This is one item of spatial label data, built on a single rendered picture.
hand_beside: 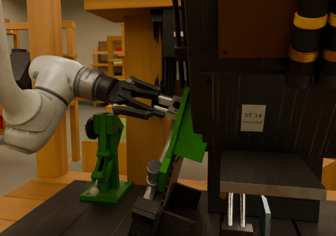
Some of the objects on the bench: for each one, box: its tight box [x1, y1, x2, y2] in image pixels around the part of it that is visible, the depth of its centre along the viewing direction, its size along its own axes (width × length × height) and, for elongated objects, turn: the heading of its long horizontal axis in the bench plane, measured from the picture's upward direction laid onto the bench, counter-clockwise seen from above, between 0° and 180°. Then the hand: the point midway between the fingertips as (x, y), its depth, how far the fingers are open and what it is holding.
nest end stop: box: [132, 208, 156, 225], centre depth 72 cm, size 4×7×6 cm
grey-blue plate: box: [258, 196, 271, 236], centre depth 61 cm, size 10×2×14 cm
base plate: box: [0, 180, 336, 236], centre depth 79 cm, size 42×110×2 cm
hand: (168, 107), depth 79 cm, fingers closed on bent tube, 3 cm apart
